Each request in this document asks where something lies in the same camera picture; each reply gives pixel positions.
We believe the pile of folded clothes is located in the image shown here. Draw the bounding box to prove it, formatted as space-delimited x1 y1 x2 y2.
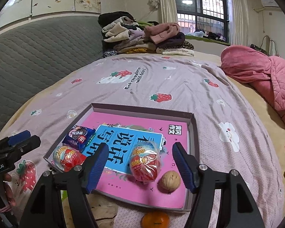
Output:
98 11 195 58

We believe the grey quilted headboard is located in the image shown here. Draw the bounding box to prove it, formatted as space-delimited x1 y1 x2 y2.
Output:
0 15 102 132

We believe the foil surprise egg toy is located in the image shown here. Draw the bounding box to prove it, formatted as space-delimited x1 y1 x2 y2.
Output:
52 145 87 172

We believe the white curtain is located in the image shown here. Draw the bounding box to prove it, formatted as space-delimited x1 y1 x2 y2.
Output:
146 0 177 23

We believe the orange mandarin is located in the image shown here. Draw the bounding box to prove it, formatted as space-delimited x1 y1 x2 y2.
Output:
141 211 170 228

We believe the pink quilted duvet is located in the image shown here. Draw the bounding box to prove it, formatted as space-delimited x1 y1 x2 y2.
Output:
221 45 285 123

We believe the person's left hand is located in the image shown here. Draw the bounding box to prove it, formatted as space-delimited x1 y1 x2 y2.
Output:
3 173 16 206

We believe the dark framed window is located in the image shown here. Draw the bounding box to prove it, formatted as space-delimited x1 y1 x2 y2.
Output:
176 0 229 44

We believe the walnut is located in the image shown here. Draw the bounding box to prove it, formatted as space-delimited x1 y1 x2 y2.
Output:
160 170 181 192

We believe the pink strawberry print blanket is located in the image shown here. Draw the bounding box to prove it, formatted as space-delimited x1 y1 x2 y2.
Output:
0 55 284 227

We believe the grey shallow box tray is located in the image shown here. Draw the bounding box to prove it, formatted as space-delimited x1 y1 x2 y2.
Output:
44 103 199 212

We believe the blue oreo cookie packet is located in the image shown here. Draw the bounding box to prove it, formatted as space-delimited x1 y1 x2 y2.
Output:
62 125 96 152

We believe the pink and blue book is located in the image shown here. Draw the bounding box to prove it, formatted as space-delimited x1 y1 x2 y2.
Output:
79 112 188 209

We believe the white air conditioner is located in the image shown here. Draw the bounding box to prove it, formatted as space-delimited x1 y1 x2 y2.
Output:
260 0 279 7

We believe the beige mesh drawstring pouch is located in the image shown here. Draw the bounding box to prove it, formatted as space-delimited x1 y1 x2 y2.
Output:
86 194 118 228

